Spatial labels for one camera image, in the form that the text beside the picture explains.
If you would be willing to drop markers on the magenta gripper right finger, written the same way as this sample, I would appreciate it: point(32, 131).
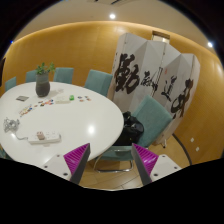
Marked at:
point(145, 161)

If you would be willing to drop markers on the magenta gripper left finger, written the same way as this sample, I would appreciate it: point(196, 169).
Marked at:
point(76, 161)

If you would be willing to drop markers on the pink charger plug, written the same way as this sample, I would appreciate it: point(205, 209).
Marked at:
point(40, 135)

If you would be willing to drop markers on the black bag on chair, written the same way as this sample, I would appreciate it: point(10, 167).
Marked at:
point(132, 130)

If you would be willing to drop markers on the white power strip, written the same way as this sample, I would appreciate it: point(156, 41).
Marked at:
point(50, 137)

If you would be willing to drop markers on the teal chair near right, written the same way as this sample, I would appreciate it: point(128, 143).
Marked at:
point(154, 118)

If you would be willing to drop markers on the round white table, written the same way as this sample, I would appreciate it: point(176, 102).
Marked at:
point(89, 118)

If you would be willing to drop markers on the small green object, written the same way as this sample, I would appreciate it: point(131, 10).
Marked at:
point(71, 97)

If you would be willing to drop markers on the row of colourful tokens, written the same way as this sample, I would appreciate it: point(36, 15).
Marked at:
point(33, 107)

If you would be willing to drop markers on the dark card on table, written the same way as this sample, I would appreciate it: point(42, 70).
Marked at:
point(22, 98)

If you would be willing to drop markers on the teal chair behind table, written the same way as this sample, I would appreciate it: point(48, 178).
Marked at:
point(98, 81)

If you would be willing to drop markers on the dark grey plant pot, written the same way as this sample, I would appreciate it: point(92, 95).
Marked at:
point(42, 85)

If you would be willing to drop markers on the teal chair back middle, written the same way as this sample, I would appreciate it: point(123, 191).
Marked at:
point(63, 75)

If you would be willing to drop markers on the white calligraphy folding screen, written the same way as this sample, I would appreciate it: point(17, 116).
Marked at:
point(145, 67)

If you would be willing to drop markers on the teal chair back left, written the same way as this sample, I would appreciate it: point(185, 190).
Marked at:
point(31, 76)

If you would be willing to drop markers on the green potted plant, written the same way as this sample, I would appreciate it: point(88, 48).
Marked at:
point(43, 68)

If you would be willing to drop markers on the teal chair far left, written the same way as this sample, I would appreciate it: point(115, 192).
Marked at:
point(10, 84)

